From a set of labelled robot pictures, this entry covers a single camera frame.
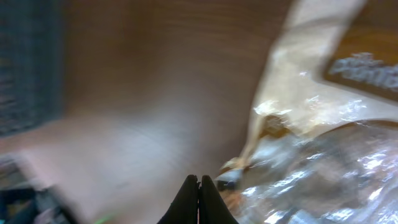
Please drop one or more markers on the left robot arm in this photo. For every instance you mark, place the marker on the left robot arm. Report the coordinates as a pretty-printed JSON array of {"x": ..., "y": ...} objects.
[{"x": 22, "y": 203}]

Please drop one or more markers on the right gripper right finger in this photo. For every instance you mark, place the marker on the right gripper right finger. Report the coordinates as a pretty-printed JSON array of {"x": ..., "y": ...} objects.
[{"x": 211, "y": 208}]

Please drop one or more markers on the brown cookie snack pouch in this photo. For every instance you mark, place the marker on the brown cookie snack pouch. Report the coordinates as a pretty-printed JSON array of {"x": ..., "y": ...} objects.
[{"x": 322, "y": 135}]

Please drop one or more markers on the dark grey plastic basket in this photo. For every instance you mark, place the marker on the dark grey plastic basket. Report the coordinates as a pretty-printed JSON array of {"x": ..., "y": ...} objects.
[{"x": 32, "y": 63}]

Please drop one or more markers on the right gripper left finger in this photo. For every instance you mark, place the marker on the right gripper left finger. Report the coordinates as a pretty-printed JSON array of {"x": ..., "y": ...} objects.
[{"x": 184, "y": 207}]

